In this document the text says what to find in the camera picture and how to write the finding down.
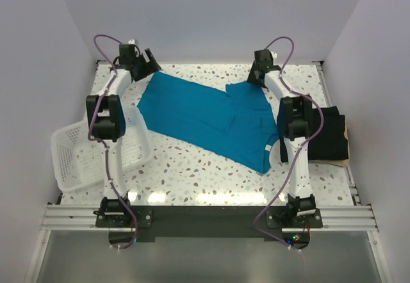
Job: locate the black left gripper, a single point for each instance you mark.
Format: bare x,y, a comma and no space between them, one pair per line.
151,61

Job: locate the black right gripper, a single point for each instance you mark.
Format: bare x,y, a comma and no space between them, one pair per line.
251,77

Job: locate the blue t shirt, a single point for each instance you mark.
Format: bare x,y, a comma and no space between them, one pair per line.
237,123

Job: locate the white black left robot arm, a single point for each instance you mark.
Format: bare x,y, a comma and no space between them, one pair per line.
107,126

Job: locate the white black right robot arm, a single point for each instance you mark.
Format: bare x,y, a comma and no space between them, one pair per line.
294,120

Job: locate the black folded t shirt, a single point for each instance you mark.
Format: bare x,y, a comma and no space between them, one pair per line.
322,147

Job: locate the white plastic basket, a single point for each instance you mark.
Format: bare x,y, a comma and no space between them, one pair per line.
78,162

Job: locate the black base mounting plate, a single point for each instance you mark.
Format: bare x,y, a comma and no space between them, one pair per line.
148,223

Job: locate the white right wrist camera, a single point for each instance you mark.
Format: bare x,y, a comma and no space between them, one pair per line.
274,55

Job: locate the aluminium extrusion rail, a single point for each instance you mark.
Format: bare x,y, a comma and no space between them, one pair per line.
69,217

